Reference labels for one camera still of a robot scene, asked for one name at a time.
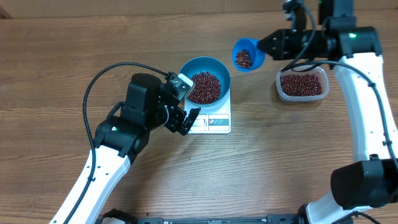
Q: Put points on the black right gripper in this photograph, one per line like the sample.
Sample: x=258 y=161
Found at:
x=285 y=43

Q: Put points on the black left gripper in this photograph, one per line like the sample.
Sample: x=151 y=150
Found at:
x=179 y=115

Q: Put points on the blue plastic scoop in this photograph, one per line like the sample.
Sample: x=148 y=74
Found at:
x=257 y=56

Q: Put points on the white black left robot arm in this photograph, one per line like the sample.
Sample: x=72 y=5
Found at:
x=124 y=133

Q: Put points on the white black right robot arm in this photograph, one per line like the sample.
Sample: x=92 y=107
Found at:
x=355 y=55

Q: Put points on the white digital kitchen scale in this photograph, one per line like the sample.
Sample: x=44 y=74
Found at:
x=212 y=119

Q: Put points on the red beans in bowl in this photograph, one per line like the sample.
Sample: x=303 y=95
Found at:
x=207 y=89

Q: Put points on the teal blue bowl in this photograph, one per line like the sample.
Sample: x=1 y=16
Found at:
x=208 y=64

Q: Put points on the clear plastic food container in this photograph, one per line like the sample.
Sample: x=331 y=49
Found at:
x=301 y=71

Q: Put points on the red adzuki beans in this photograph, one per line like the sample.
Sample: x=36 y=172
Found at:
x=301 y=85

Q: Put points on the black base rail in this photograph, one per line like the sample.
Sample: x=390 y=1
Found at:
x=118 y=216

